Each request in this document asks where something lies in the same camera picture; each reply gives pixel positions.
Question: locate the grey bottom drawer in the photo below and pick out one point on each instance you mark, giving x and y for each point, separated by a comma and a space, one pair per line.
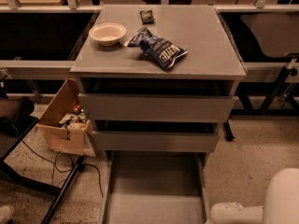
155, 188

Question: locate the grey drawer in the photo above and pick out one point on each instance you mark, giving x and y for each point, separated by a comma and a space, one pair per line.
168, 108
165, 142
155, 188

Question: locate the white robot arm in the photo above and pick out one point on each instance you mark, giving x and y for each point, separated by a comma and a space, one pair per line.
281, 204

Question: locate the grey drawer cabinet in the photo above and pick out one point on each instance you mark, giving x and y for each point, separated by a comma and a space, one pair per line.
211, 68

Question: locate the grey middle drawer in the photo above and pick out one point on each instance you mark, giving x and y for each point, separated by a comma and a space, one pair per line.
165, 142

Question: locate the grey top drawer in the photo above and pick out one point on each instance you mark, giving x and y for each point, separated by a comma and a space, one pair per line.
168, 108

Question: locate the black table leg right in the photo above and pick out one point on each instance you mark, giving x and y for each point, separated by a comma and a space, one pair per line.
228, 132

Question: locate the blue chip bag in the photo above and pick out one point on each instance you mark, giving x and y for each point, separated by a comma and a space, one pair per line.
162, 51

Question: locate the cardboard box with trash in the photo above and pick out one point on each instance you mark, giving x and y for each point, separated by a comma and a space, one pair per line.
64, 124

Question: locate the small black snack packet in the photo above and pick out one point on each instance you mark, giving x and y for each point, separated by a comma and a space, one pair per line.
147, 16

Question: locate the white bowl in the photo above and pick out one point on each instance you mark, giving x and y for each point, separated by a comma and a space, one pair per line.
108, 33

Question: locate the black desk frame leg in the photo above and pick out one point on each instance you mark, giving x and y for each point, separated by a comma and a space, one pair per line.
9, 175

